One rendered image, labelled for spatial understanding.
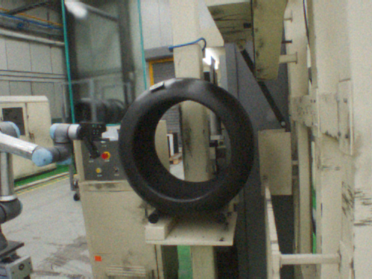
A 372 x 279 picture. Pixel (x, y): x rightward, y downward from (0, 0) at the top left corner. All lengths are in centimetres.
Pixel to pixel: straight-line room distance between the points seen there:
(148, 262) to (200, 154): 94
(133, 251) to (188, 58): 133
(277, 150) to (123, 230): 120
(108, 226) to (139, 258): 30
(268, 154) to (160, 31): 1021
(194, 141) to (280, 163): 44
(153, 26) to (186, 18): 1002
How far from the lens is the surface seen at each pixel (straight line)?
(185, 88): 122
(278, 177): 154
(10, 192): 188
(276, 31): 110
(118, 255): 230
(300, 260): 81
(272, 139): 150
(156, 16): 1170
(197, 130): 159
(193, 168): 162
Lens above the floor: 134
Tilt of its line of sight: 6 degrees down
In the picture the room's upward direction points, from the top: 5 degrees counter-clockwise
